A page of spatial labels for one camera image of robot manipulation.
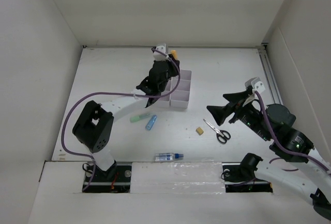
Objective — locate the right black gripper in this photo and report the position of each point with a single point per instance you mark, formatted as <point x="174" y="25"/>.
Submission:
<point x="220" y="112"/>

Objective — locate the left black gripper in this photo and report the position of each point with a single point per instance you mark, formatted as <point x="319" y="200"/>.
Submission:
<point x="171" y="64"/>

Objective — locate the blue transparent stapler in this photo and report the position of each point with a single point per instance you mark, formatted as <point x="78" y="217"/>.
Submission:
<point x="151" y="122"/>

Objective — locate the green capped correction tape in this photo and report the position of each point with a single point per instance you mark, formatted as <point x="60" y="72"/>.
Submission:
<point x="139" y="117"/>

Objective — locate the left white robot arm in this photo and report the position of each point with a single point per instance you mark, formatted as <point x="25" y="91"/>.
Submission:
<point x="94" y="124"/>

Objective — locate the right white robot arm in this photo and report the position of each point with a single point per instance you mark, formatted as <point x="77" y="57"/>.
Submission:
<point x="274" y="123"/>

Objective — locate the left white compartment organizer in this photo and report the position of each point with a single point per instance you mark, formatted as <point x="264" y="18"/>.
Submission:
<point x="164" y="102"/>

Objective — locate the white compartment organizer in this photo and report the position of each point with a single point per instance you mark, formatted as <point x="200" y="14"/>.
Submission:
<point x="180" y="96"/>
<point x="164" y="102"/>

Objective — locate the right white compartment organizer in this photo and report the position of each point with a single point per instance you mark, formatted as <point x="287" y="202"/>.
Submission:
<point x="180" y="96"/>

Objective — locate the yellow eraser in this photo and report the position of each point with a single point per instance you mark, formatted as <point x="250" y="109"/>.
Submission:
<point x="199" y="130"/>

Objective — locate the blue capped glue bottle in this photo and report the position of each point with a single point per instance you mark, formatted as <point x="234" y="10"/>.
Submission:
<point x="163" y="157"/>

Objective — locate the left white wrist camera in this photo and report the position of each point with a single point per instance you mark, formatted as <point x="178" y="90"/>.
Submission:
<point x="160" y="52"/>

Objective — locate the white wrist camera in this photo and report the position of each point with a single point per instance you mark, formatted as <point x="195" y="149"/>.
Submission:
<point x="160" y="52"/>
<point x="256" y="84"/>

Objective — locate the black handled scissors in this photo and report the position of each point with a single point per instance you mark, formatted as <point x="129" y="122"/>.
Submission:
<point x="221" y="135"/>

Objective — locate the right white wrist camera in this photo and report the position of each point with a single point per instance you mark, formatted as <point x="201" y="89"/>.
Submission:
<point x="256" y="84"/>

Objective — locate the aluminium rail right side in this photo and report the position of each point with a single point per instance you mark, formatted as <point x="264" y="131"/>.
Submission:
<point x="271" y="81"/>

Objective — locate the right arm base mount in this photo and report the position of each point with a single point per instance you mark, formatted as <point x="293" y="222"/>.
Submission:
<point x="236" y="181"/>

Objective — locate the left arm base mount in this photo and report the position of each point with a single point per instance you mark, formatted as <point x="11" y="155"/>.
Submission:
<point x="116" y="180"/>

